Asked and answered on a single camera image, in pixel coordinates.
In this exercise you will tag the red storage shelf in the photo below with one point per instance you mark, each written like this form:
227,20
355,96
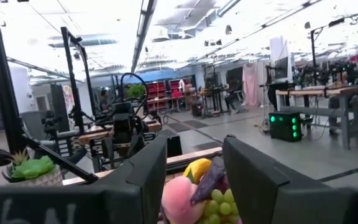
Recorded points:
166,90

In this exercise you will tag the dark purple eggplant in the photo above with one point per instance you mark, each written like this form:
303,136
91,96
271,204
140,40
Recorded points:
210,180

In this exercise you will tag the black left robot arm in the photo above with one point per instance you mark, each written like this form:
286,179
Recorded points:
121,107

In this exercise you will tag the pink hanging cloth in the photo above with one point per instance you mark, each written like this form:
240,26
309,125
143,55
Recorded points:
253,84

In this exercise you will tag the green grape bunch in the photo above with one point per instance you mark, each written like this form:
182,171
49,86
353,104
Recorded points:
219,207

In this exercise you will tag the yellow banana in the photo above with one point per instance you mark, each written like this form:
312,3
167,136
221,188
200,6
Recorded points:
199,168

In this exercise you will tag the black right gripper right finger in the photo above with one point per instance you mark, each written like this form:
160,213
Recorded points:
269,196

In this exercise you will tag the pink peach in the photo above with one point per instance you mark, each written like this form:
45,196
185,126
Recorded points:
179,199

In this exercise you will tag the green leafy plant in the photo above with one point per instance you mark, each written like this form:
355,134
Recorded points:
135,91

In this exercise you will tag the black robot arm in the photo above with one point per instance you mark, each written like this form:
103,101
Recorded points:
337,70

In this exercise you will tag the black computer with green lights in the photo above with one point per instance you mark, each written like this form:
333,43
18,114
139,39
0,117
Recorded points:
284,127

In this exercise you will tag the dark grey floor mat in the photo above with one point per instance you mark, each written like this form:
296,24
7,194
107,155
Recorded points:
191,124

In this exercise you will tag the dark computer monitor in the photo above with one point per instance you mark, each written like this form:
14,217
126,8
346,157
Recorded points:
281,68

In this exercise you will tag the black box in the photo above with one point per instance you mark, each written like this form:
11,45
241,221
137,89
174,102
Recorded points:
174,146

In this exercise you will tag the black aluminium rig frame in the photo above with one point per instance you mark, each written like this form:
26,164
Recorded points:
2,93

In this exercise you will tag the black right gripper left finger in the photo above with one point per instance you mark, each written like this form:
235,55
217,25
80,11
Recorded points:
138,186

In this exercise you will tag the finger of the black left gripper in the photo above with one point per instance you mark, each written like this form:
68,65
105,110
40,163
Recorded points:
108,152
136,144

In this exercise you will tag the green succulent in white pot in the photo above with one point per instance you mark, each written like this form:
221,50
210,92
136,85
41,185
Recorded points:
33,168

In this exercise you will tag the wooden workbench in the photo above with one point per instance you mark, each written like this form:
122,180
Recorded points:
154,126
309,92

